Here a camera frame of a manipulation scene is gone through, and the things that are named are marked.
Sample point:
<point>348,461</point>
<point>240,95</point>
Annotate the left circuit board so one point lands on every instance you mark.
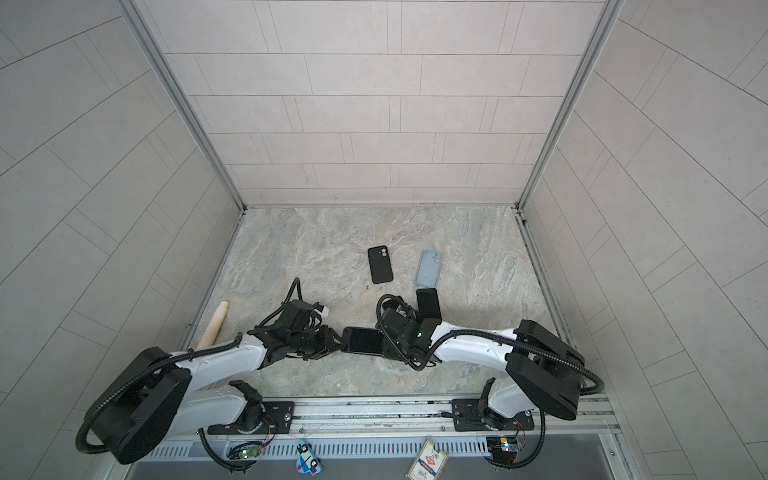
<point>248,451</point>

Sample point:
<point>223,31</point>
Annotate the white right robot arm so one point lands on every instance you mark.
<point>542,371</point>

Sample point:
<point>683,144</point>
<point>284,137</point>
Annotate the aluminium corner post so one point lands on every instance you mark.
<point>601,31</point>
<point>168,81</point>

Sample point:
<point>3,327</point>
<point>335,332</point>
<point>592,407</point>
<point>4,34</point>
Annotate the red white card tag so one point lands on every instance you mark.
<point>429,462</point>

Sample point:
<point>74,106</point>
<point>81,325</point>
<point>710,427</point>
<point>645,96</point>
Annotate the right circuit board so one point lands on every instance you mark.
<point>503,449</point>

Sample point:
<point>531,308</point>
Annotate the aluminium right corner post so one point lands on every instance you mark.
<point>601,31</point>

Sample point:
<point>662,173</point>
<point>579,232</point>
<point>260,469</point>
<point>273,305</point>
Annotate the blue white sticker tag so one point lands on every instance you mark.
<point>307,462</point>

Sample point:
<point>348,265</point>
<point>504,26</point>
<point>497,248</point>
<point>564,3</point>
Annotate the black phone case middle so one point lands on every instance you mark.
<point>380,265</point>

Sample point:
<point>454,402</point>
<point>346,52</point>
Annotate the aluminium left corner post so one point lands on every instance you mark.
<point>168,81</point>

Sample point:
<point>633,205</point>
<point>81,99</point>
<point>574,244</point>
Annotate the purple-edged phone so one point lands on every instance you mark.
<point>362,341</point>

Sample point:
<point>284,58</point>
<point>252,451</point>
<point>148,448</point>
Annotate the black phone right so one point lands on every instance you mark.
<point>428,306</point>

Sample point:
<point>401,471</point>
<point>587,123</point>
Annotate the circuit board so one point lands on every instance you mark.
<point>503,449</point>
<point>248,451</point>

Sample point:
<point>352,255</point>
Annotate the light blue phone case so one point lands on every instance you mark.
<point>429,268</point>

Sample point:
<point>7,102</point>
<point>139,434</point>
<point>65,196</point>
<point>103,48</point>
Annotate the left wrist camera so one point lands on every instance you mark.
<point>300,315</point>

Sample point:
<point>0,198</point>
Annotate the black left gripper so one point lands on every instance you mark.
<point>327,342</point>

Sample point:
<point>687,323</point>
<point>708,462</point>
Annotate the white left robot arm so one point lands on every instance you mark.
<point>160,394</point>

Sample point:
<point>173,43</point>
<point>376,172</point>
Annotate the wooden roller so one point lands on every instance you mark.
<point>214,326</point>

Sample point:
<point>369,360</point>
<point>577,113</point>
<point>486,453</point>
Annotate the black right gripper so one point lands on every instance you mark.
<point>386,353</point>

